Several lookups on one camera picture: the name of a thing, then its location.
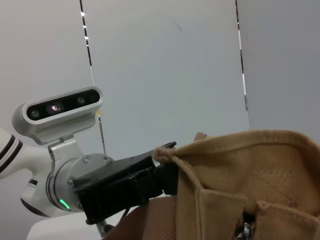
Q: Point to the khaki canvas food bag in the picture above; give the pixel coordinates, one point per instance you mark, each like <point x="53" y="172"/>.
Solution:
<point x="250" y="175"/>

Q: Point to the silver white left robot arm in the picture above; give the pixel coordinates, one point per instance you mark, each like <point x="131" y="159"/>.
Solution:
<point x="62" y="180"/>

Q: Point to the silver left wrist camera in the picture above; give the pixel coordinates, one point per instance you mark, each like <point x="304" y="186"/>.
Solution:
<point x="60" y="110"/>

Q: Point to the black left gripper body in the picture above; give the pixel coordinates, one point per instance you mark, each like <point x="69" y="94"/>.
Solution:
<point x="117" y="190"/>

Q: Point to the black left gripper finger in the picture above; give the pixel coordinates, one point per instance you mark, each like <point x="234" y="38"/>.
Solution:
<point x="168" y="178"/>
<point x="162" y="148"/>

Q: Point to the silver metal zipper pull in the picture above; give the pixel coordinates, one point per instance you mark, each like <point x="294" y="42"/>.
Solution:
<point x="246" y="230"/>

